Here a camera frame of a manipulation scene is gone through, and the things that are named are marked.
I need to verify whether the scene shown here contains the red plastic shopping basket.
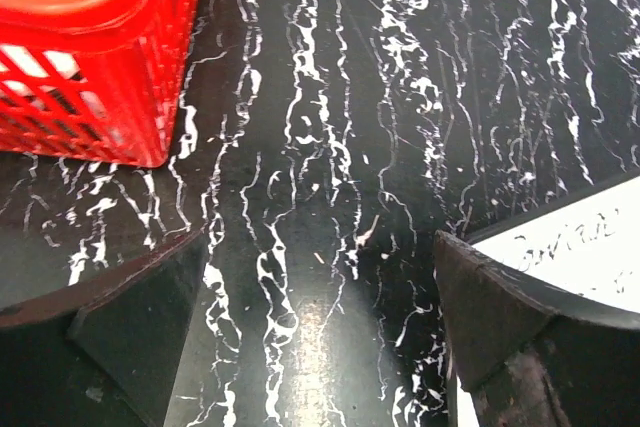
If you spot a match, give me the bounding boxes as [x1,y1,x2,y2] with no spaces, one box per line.
[1,0,197,168]

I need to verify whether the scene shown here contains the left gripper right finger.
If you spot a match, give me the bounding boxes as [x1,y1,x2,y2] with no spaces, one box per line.
[433,231,639,426]

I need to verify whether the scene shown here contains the white rectangular whiteboard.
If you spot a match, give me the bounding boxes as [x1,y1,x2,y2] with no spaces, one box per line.
[447,178,639,426]

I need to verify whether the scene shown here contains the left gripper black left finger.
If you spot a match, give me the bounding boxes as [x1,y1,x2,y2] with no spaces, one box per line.
[1,231,208,426]

